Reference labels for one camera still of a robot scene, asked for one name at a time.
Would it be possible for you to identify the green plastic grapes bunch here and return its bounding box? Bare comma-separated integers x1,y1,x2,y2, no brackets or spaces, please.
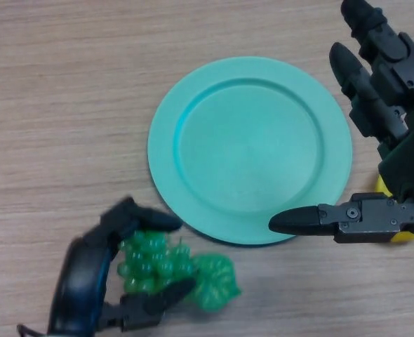
116,227,242,313

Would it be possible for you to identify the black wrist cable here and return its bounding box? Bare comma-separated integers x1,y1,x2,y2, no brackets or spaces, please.
16,323,50,337

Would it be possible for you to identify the yellow fruit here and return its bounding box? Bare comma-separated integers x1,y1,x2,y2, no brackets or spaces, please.
374,175,414,243

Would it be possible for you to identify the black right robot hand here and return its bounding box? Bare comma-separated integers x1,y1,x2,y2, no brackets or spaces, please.
268,0,414,252

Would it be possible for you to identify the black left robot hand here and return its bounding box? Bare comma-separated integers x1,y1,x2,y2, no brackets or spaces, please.
47,196,197,337

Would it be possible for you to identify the green round plate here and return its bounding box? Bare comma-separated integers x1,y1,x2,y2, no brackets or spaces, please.
147,55,354,246

